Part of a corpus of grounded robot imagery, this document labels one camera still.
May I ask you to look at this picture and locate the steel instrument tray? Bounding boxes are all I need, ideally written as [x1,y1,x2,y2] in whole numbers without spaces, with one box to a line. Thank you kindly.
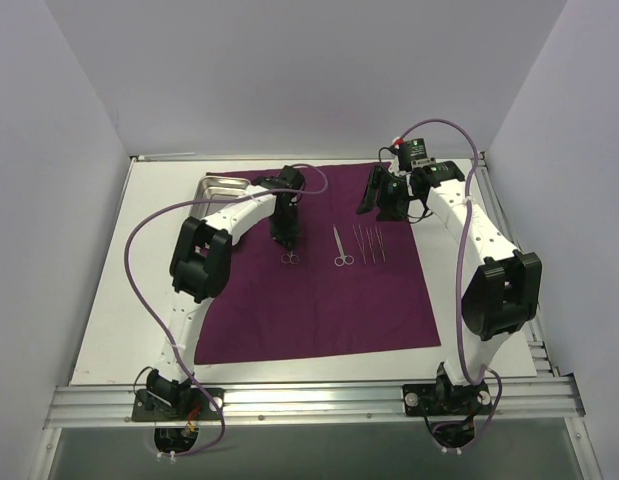
[189,175,250,220]

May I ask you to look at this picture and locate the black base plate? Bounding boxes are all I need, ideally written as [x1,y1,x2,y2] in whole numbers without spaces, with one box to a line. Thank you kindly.
[131,388,220,423]
[402,382,493,417]

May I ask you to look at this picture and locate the aluminium front rail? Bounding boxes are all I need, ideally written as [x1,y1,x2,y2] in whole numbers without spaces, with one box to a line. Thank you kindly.
[44,376,585,429]

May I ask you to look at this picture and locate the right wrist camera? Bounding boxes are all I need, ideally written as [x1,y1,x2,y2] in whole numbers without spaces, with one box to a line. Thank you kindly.
[390,138,435,171]

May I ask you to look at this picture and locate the steel tweezers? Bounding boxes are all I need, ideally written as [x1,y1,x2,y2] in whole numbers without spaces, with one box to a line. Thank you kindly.
[352,225,367,265]
[375,226,386,262]

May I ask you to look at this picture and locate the steel scissors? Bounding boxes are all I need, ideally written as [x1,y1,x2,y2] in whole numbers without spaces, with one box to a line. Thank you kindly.
[281,246,300,265]
[332,224,354,267]

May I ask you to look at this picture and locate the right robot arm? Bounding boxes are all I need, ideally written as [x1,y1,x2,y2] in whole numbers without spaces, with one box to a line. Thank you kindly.
[356,138,542,413]

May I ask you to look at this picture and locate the purple cloth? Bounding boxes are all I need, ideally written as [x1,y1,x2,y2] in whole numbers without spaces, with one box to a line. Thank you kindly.
[195,164,440,365]

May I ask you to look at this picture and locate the white thin instrument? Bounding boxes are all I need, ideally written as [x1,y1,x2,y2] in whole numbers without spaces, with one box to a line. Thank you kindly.
[365,226,377,264]

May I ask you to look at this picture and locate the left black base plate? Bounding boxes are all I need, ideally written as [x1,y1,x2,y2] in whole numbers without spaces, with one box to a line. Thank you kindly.
[131,388,220,423]

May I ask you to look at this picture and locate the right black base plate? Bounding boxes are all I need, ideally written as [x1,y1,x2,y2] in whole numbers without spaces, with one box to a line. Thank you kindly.
[402,382,493,417]

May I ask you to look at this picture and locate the aluminium rail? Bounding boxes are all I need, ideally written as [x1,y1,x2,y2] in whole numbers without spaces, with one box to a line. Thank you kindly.
[44,376,585,429]
[474,154,558,376]

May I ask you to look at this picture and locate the aluminium right rail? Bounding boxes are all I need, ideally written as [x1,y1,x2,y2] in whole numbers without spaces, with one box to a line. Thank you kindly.
[474,154,558,376]

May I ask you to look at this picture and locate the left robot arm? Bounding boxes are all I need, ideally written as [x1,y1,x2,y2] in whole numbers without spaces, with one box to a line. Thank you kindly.
[146,165,305,419]

